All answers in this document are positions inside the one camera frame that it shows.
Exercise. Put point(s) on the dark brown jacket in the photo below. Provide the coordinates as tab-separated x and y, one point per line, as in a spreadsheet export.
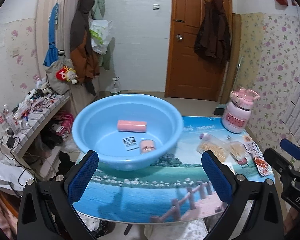
212	35

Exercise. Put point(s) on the person's patterned grey trousers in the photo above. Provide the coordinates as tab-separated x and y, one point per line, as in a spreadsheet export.
175	230

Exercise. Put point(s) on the blue hanging cloth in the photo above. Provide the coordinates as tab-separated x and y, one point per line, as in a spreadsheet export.
52	30

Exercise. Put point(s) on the small white card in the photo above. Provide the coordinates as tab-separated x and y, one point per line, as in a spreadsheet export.
230	168

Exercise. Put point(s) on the red yellow plush toy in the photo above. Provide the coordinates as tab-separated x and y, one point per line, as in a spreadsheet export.
67	75

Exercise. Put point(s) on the black charger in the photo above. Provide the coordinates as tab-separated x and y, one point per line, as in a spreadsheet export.
11	141

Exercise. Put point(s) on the small white pink toy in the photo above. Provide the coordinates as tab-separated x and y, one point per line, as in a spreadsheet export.
205	137

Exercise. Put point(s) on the black lined trash bin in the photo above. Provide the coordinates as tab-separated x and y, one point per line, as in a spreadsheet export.
97	228

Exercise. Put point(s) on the light green garment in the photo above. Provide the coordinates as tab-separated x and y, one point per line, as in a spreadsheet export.
98	7

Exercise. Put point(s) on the scenic printed table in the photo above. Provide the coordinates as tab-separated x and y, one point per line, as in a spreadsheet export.
140	192

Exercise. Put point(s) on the pink roll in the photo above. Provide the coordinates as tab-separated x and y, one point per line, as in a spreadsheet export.
131	126

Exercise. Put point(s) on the pink white water bottle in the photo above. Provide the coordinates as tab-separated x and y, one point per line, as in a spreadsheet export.
236	117

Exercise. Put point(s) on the white tiled shelf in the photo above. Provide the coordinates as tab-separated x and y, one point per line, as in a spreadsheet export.
43	120

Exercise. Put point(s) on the clear red label bottle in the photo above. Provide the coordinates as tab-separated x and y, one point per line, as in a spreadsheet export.
8	116
0	117

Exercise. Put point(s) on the white wall socket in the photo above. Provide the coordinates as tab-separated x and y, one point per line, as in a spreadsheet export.
15	52

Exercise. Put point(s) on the clear toothpick box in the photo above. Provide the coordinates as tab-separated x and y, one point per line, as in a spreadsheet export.
216	146

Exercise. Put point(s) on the pile of small toiletries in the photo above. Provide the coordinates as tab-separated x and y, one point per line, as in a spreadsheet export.
35	105

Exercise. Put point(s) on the cotton swab bag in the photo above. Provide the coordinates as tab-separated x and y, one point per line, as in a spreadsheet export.
236	151

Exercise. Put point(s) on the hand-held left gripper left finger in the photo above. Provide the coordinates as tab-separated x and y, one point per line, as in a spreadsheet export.
83	177

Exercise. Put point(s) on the red white snack packet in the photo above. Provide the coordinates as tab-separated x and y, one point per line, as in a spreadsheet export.
261	165

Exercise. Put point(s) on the light wooden wall panel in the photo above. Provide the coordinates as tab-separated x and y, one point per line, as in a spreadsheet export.
43	10

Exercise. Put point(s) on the clear water bottle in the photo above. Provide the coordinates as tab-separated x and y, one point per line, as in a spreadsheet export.
115	87

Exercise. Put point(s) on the red boxes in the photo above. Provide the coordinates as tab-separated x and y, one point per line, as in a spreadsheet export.
65	122

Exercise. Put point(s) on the white green plastic bag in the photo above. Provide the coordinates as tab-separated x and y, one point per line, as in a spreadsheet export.
100	32

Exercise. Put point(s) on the white light switch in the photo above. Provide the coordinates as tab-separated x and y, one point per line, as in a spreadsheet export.
156	6

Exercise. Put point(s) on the black and white card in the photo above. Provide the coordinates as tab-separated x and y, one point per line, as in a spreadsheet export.
129	142

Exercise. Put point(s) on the pink cloth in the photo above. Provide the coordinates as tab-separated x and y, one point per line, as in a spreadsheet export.
0	210

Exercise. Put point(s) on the brown orange jacket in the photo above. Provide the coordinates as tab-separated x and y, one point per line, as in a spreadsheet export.
81	42

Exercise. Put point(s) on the grey fabric bag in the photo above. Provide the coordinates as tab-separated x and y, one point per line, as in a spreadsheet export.
55	86

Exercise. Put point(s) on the black bag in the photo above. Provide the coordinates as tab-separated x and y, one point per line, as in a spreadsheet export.
50	140

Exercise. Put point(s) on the brown wooden door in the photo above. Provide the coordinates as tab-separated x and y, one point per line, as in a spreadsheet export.
187	55

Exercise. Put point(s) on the face printed packet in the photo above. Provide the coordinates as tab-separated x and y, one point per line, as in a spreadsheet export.
147	146

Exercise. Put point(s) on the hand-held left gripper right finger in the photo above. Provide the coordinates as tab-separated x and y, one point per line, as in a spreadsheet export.
216	177

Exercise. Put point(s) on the metal pole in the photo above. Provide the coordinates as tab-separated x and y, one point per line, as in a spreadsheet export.
237	70

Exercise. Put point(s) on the dark flat floor object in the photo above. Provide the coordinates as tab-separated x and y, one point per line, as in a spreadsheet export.
218	110

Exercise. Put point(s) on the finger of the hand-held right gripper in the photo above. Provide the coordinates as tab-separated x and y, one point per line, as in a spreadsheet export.
277	162
292	148

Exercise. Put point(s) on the tall tan board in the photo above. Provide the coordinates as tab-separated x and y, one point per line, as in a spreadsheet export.
236	42

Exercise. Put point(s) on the blue plastic basin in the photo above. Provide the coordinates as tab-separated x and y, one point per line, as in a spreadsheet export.
102	130

